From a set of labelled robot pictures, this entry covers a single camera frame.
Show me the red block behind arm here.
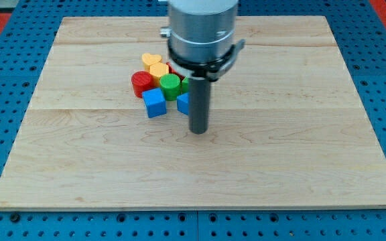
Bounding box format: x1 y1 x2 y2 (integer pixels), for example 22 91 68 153
166 62 185 81

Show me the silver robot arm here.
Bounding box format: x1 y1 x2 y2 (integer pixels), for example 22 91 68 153
168 0 238 63

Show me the blue cube block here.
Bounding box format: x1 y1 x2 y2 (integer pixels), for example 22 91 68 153
142 88 167 118

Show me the blue block behind rod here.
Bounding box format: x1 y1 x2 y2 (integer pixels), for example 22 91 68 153
176 93 189 115

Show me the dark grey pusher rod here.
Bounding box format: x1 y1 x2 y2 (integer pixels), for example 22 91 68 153
188 77 210 135

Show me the green block behind rod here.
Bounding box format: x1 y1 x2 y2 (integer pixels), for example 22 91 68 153
181 77 189 94

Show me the green cylinder block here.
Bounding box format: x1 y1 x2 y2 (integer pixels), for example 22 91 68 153
160 74 181 101

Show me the yellow hexagon block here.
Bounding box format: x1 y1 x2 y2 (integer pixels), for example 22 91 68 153
149 62 169 87

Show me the red cylinder block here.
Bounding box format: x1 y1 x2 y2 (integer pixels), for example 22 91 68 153
131 71 154 98

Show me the yellow heart block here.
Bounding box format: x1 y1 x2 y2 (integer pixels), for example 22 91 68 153
141 53 162 72

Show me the wooden board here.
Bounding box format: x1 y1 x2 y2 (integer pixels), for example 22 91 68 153
0 16 386 212

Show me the black and white clamp ring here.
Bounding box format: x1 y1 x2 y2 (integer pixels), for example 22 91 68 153
167 39 246 83

